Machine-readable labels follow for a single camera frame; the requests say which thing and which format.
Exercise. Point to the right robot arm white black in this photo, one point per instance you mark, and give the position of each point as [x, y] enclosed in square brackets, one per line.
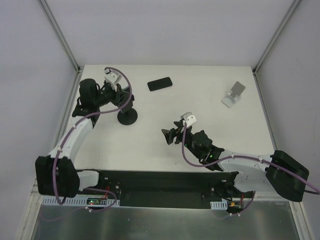
[277, 172]

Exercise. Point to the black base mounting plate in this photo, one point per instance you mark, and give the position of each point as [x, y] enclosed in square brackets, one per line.
[151, 189]

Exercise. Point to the right aluminium frame post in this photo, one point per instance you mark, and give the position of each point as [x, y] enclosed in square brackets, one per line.
[277, 34]

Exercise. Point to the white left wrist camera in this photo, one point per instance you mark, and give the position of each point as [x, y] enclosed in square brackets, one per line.
[112, 77]

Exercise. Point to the right white cable duct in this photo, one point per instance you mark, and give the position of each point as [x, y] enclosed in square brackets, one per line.
[219, 205]

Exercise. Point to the black round-base phone stand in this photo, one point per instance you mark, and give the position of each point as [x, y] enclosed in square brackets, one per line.
[128, 115]

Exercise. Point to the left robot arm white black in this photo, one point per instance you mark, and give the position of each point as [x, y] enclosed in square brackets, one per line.
[56, 174]

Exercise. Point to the left white cable duct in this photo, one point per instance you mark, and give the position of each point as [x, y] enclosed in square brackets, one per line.
[81, 201]

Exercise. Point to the left aluminium frame post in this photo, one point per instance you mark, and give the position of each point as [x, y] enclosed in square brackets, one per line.
[59, 34]

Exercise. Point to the silver folding phone stand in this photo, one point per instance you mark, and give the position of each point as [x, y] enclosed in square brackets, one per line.
[233, 95]

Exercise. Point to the aluminium frame post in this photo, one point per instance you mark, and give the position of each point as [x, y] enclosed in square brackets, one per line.
[59, 34]
[277, 34]

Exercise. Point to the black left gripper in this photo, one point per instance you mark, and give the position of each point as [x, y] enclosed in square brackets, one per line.
[122, 97]

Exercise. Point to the white cable duct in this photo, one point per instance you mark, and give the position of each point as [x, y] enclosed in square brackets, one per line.
[81, 201]
[219, 205]

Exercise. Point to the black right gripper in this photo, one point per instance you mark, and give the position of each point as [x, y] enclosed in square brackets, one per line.
[178, 133]

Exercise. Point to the black phone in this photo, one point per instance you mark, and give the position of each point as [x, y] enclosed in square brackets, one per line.
[159, 84]

